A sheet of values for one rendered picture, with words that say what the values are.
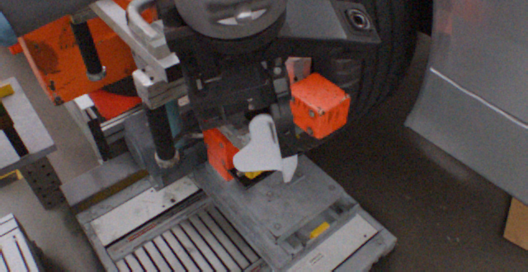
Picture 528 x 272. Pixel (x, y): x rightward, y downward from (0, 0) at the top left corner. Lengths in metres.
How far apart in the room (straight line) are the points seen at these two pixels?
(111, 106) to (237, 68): 1.42
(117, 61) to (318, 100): 0.82
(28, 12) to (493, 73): 0.67
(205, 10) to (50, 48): 1.07
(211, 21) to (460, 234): 1.55
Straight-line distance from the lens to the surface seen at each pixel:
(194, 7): 0.25
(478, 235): 1.75
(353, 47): 0.35
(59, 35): 1.29
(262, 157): 0.39
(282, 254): 1.37
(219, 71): 0.32
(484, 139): 0.81
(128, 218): 1.59
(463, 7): 0.73
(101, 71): 1.05
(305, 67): 0.75
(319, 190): 1.41
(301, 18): 0.32
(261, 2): 0.25
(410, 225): 1.68
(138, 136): 1.38
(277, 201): 1.38
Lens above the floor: 1.35
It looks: 45 degrees down
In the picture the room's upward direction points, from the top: straight up
